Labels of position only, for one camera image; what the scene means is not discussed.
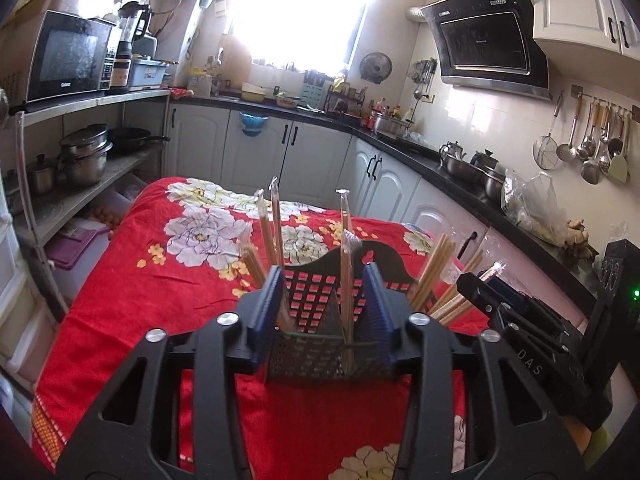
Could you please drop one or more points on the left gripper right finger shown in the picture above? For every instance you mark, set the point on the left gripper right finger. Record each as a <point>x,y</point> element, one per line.
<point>474,411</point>

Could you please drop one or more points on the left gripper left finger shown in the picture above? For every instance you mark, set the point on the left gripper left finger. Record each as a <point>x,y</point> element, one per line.
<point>130,430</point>

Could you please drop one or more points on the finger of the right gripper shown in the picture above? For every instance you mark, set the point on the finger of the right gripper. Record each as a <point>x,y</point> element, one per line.
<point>487,297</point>

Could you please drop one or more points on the chopsticks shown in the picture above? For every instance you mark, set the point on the chopsticks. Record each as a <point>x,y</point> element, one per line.
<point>349,244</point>
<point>453,304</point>

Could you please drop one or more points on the chopsticks compartment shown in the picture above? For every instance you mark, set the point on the chopsticks compartment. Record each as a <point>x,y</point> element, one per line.
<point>431,271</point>
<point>258,272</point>

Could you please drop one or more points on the dark grey utensil basket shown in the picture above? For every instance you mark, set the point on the dark grey utensil basket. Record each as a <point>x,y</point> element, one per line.
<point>317,350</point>

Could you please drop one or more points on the clear plastic bag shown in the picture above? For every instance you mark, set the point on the clear plastic bag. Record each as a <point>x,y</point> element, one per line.
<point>532,205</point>

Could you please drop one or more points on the steel mixing bowl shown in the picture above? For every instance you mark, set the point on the steel mixing bowl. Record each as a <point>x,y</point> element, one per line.
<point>462,170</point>

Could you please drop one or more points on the plastic drawer unit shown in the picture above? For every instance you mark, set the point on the plastic drawer unit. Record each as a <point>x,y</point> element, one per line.
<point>27,327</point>

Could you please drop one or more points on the steel ladle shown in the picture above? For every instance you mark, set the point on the steel ladle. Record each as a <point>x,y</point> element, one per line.
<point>566,151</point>

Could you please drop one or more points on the red floral tablecloth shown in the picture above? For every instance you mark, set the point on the red floral tablecloth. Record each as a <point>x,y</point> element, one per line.
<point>175,263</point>

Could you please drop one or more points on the black range hood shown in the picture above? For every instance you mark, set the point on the black range hood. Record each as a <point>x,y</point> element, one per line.
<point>489,45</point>

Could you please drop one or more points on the steel pot on shelf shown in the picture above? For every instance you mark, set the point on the steel pot on shelf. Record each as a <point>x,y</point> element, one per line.
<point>83,154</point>

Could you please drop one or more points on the blue hanging basket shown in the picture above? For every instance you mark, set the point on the blue hanging basket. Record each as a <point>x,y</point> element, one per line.
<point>251,125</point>

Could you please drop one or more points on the black microwave oven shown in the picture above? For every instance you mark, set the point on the black microwave oven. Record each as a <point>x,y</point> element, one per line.
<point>55,54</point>

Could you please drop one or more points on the black blender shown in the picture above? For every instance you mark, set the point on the black blender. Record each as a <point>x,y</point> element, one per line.
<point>134,18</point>

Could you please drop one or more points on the wire skimmer ladle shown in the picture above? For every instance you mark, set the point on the wire skimmer ladle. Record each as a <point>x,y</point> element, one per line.
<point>544,148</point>

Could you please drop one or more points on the small wall fan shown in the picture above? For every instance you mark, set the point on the small wall fan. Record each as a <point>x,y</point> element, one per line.
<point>375,67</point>

